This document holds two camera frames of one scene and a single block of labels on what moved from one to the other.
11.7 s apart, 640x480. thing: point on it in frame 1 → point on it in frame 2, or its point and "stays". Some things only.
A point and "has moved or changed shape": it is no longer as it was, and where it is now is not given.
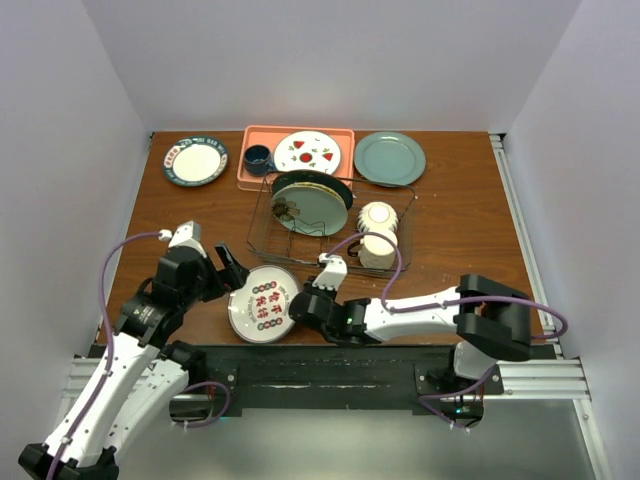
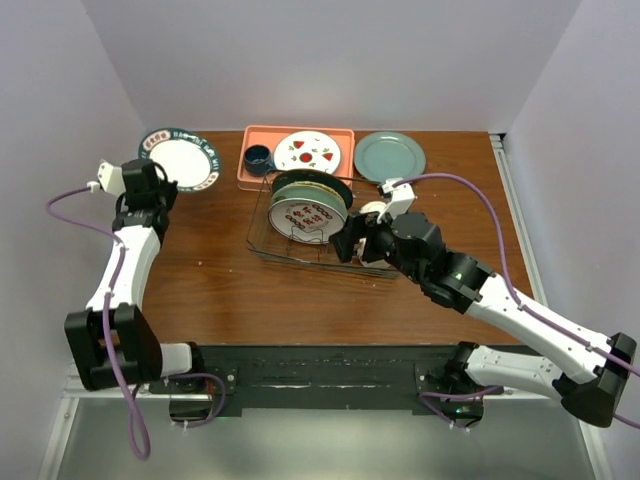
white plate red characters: [259, 311] → [305, 220]
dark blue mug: [257, 160] stays
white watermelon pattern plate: [307, 150] stays
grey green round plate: [390, 158] stays
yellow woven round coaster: [321, 185] stays
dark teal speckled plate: [314, 177] stays
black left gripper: [229, 279] → [170, 191]
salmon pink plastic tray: [271, 135] stays
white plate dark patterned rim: [195, 161] has moved or changed shape
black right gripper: [308, 288] → [344, 240]
